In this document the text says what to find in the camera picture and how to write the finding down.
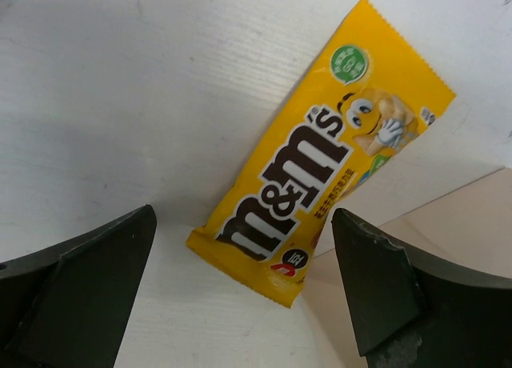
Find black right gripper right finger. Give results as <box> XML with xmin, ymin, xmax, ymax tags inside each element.
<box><xmin>331</xmin><ymin>209</ymin><xmax>511</xmax><ymax>367</ymax></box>

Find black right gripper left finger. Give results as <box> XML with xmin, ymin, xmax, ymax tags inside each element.
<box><xmin>1</xmin><ymin>205</ymin><xmax>157</xmax><ymax>367</ymax></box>

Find yellow M&M packet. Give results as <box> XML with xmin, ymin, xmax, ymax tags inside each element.
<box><xmin>186</xmin><ymin>0</ymin><xmax>455</xmax><ymax>307</ymax></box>

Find checkered paper bag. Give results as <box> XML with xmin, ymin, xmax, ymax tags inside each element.
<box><xmin>302</xmin><ymin>168</ymin><xmax>511</xmax><ymax>367</ymax></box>

